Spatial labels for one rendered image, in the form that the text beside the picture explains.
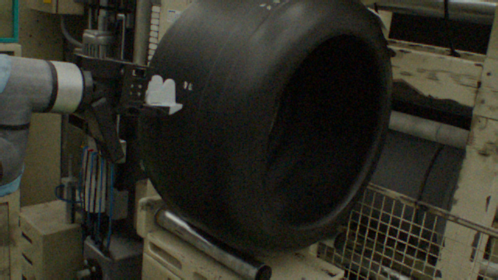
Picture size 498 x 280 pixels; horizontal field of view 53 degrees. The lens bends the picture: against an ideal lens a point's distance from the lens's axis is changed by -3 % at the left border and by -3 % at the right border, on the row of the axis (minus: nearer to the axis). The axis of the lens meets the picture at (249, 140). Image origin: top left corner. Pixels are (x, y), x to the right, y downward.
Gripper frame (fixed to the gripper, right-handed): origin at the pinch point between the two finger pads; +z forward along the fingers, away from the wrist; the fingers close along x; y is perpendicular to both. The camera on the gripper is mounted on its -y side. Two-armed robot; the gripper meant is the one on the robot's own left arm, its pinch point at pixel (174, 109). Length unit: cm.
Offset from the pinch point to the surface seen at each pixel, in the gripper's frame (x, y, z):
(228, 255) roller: -2.4, -30.3, 19.6
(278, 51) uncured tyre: -12.1, 13.5, 10.4
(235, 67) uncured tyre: -8.2, 9.5, 4.6
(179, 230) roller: 13.7, -31.1, 19.4
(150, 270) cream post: 34, -53, 30
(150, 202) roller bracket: 22.9, -27.3, 17.1
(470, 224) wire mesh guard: -35, -16, 66
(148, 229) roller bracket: 22.9, -34.2, 17.8
